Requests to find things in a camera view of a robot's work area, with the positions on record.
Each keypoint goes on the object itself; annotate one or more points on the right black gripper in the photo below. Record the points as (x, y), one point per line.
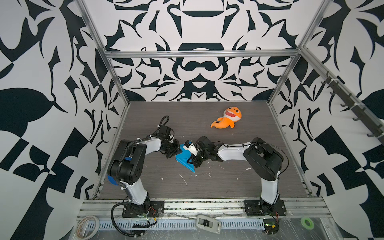
(194, 161)

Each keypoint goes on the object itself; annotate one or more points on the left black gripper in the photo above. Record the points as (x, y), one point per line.
(177, 150)

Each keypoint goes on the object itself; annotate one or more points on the blue square paper sheet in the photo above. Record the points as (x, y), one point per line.
(183, 158)

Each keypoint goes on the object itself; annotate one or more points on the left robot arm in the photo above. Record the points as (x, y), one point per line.
(127, 163)

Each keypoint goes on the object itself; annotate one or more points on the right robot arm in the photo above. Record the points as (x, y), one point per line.
(264, 159)

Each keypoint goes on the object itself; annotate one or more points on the orange shark plush toy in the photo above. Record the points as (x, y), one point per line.
(230, 117)

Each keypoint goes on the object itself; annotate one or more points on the blue round cloth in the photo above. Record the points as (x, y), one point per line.
(111, 179)

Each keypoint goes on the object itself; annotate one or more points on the small black electronics board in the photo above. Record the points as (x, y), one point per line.
(271, 227)

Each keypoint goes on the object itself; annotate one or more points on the green tape roll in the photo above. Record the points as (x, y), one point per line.
(307, 223)

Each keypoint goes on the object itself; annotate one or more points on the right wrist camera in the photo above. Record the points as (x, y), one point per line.
(190, 146)

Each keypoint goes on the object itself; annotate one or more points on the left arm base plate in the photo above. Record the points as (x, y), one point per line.
(149, 209)

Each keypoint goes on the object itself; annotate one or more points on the grey switch box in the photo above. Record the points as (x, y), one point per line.
(208, 224)

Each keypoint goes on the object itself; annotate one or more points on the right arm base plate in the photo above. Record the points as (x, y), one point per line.
(261, 208)

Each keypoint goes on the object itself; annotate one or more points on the white slotted cable duct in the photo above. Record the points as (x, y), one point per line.
(182, 224)

